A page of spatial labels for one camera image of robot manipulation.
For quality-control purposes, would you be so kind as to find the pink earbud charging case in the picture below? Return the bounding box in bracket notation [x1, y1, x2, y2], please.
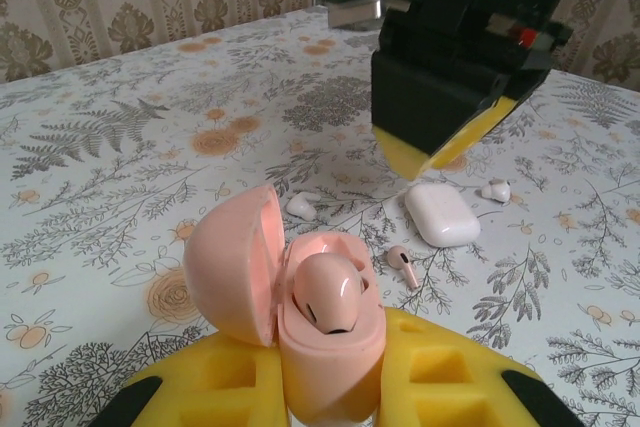
[183, 184, 387, 427]

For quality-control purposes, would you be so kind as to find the floral patterned tablecloth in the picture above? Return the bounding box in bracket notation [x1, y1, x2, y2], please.
[0, 5, 640, 427]

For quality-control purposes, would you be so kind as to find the white wireless earbud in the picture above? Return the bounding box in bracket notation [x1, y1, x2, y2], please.
[285, 191, 318, 221]
[480, 177, 513, 205]

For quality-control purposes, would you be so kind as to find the pink wireless earbud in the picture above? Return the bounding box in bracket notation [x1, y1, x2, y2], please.
[290, 252, 365, 336]
[385, 244, 422, 291]

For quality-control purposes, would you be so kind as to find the white earbud charging case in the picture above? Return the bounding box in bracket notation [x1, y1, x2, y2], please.
[403, 182, 483, 249]

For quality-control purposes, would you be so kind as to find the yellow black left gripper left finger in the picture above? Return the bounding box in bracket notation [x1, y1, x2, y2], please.
[102, 336, 289, 427]

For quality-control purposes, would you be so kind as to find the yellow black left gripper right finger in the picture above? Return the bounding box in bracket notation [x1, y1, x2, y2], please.
[377, 306, 591, 427]

